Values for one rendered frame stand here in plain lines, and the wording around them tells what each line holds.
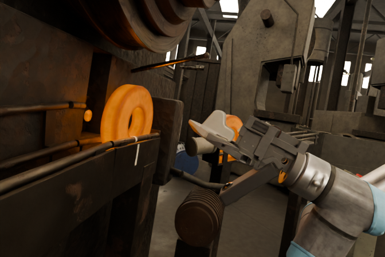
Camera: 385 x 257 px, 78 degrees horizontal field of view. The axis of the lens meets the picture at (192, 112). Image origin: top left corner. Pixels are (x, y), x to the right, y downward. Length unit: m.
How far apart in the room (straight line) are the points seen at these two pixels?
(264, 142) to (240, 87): 2.73
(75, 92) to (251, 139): 0.32
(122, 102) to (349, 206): 0.41
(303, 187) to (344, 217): 0.07
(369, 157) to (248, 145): 2.31
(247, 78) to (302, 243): 2.75
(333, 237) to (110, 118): 0.42
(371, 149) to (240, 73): 1.60
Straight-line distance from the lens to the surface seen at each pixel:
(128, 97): 0.46
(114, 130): 0.44
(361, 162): 2.66
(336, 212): 0.47
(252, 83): 3.11
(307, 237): 0.50
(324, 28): 9.59
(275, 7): 3.35
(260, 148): 0.43
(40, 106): 0.39
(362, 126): 4.26
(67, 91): 0.44
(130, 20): 0.40
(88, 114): 0.51
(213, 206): 0.73
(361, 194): 0.47
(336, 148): 2.51
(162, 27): 0.46
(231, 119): 0.83
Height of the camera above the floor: 0.79
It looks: 1 degrees down
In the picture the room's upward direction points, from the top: 9 degrees clockwise
